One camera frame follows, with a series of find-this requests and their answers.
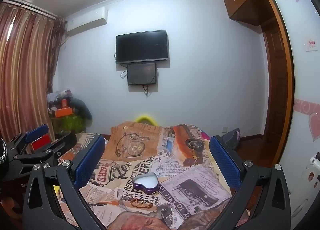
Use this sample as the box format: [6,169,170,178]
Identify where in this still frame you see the black monitor cables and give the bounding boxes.
[142,84,153,98]

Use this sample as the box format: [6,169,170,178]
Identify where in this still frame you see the yellow plastic object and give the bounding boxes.
[135,114,157,124]

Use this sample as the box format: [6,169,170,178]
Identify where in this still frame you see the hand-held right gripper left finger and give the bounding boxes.
[22,133,108,230]

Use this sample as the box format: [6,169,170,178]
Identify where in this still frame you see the brown wooden door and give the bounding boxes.
[261,17,288,142]

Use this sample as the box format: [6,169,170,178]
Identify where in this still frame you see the black wall television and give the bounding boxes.
[115,30,168,65]

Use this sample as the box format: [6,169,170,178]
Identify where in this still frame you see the green box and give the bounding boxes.
[51,116,84,135]

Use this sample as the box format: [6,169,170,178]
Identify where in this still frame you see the white sliding wardrobe door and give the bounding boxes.
[265,0,320,230]

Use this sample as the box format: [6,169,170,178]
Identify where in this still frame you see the purple heart-shaped tin box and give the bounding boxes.
[132,173,159,194]

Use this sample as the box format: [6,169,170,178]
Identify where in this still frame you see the newspaper printed blanket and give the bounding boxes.
[57,120,250,230]

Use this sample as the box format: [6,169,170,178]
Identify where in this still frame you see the dark green plush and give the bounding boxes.
[70,98,92,123]

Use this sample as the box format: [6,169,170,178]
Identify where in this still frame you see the red gold braided bracelet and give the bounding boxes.
[130,197,153,209]

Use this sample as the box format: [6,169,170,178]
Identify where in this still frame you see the orange box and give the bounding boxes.
[54,107,75,118]

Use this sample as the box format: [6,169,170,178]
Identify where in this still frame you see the pink swirl border sticker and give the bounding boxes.
[294,99,320,117]

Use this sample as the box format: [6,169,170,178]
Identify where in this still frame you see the striped brown curtain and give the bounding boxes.
[0,0,67,143]

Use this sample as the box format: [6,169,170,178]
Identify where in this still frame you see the white wall label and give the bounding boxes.
[304,37,320,52]

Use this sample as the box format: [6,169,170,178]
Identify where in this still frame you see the pink heart sticker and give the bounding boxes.
[308,111,320,142]

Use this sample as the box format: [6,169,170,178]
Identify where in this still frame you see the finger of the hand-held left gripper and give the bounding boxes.
[5,124,50,156]
[14,133,77,171]

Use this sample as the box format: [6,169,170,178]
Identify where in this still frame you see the small black monitor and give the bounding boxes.
[127,62,157,86]

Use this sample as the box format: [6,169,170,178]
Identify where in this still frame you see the white curtain rail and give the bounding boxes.
[2,0,67,22]

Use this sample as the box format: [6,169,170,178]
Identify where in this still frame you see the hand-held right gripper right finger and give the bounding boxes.
[209,134,292,230]

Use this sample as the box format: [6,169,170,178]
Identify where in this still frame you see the white plastic bag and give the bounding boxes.
[47,90,73,108]

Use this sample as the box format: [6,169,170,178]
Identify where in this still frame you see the red box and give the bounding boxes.
[32,138,52,151]

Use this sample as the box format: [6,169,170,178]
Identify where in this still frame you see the white air conditioner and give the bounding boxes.
[65,7,108,37]

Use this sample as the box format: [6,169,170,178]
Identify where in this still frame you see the dark bag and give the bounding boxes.
[222,129,241,149]

